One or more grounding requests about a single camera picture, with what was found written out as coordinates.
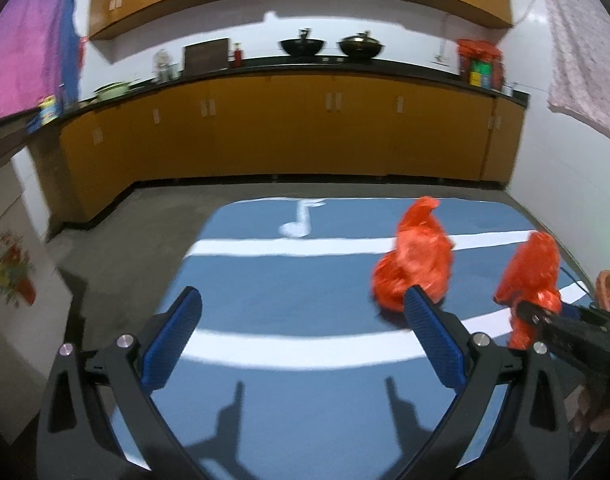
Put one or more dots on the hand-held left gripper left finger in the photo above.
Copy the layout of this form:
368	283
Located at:
172	340

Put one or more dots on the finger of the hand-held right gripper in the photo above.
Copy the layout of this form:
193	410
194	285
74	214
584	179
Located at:
540	315

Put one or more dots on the wooden lower kitchen cabinets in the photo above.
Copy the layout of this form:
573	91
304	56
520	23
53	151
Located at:
285	125

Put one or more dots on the pink floral hanging cloth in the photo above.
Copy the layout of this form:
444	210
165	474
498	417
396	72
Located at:
585	60

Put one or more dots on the orange bag on countertop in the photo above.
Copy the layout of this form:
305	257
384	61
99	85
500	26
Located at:
480	50

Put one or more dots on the black kitchen countertop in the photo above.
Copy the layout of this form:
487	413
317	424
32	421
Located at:
385	66

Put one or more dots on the purple hanging cloth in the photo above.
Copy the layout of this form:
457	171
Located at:
25	50

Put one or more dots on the black wok with utensil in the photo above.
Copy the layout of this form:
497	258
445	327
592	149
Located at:
302	47

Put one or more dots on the green and yellow box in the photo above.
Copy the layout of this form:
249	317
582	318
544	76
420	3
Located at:
480	74

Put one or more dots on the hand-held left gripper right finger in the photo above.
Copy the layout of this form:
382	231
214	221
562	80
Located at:
432	335

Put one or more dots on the person's right hand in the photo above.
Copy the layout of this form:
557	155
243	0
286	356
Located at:
602	410

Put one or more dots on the blue striped tablecloth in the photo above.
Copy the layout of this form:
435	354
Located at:
295	310

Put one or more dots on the red bottle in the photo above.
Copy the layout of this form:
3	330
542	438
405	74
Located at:
238	57

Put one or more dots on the black wok with lid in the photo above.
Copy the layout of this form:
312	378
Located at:
361	49

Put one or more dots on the clear glass jar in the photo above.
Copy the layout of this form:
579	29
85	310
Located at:
165	69

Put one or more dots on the green bowl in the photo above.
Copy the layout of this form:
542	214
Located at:
111	91

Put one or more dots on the orange plastic bag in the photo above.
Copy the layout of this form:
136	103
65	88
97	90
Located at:
417	255
532	270

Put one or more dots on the colourful small box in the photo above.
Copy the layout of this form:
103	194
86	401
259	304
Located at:
47	111

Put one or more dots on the white cabinet with flower picture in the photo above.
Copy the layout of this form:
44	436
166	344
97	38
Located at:
15	350

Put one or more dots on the brown cutting board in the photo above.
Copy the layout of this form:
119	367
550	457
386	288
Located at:
206	56

